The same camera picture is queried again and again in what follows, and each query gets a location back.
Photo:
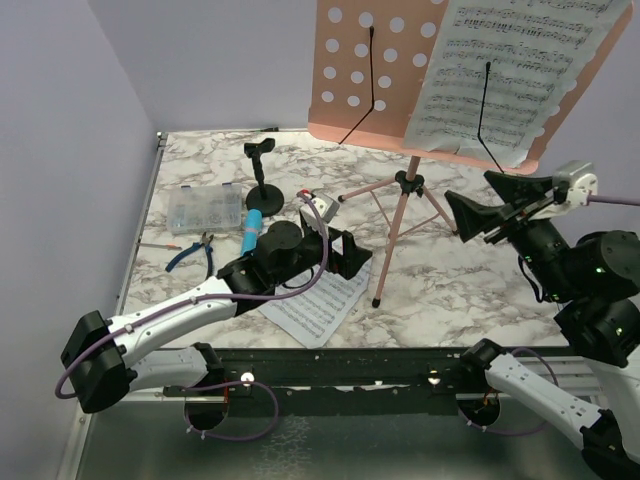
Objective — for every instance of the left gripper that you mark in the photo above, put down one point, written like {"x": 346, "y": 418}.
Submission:
{"x": 348, "y": 263}

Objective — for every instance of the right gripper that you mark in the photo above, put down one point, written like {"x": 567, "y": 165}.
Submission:
{"x": 471, "y": 216}

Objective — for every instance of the sheet music page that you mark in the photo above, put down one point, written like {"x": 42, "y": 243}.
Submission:
{"x": 499, "y": 71}
{"x": 312, "y": 317}

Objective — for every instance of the pink perforated music stand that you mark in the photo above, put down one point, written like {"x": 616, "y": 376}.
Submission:
{"x": 370, "y": 61}

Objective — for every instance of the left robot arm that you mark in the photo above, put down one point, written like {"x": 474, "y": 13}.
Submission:
{"x": 107, "y": 358}

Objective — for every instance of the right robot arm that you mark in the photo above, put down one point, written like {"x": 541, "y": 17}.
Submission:
{"x": 594, "y": 281}

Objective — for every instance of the black microphone desk stand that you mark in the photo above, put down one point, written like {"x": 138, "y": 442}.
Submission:
{"x": 266, "y": 198}

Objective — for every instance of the clear plastic parts box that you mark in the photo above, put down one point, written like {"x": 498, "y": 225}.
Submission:
{"x": 205, "y": 208}

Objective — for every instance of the red tipped thin rod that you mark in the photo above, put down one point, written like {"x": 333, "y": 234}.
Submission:
{"x": 170, "y": 247}

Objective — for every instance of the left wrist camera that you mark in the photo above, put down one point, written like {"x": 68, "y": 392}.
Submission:
{"x": 318, "y": 211}

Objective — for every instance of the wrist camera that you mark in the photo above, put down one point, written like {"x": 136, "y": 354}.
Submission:
{"x": 318, "y": 211}
{"x": 572, "y": 186}

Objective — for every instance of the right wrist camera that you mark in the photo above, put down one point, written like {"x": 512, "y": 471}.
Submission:
{"x": 572, "y": 186}

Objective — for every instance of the blue toy recorder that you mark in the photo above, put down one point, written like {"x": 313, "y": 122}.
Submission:
{"x": 252, "y": 231}

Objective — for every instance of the blue handled pliers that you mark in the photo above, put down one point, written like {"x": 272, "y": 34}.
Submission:
{"x": 203, "y": 243}

